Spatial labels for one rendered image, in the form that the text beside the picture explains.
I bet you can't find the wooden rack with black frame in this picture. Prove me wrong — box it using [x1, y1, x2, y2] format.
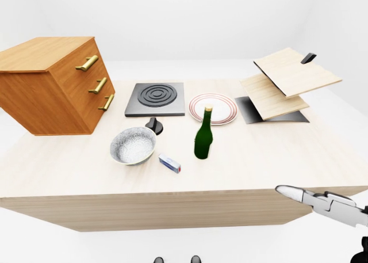
[234, 47, 343, 125]

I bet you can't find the round black stove knob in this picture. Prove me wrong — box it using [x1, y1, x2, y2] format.
[145, 117, 165, 136]

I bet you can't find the white plate with red rings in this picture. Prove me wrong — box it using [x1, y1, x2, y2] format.
[188, 93, 239, 126]

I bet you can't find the patterned grey white bowl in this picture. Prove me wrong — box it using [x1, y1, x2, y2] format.
[109, 126, 158, 166]

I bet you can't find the wooden cabinet with drawers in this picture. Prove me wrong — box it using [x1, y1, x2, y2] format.
[0, 36, 116, 136]

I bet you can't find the flat dark stove plate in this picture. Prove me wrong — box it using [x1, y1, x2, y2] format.
[124, 82, 186, 118]

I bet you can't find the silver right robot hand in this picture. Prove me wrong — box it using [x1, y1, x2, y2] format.
[275, 185, 368, 228]

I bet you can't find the small white blue box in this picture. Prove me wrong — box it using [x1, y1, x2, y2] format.
[158, 153, 182, 175]

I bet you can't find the brass drawer handle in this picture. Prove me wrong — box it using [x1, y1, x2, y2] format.
[87, 77, 108, 95]
[97, 93, 116, 112]
[75, 55, 99, 73]

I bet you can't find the wooden cabinet drawer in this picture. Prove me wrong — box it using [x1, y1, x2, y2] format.
[76, 73, 116, 135]
[62, 55, 109, 114]
[47, 38, 102, 93]

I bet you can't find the green wine bottle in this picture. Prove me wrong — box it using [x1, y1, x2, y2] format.
[193, 105, 214, 161]

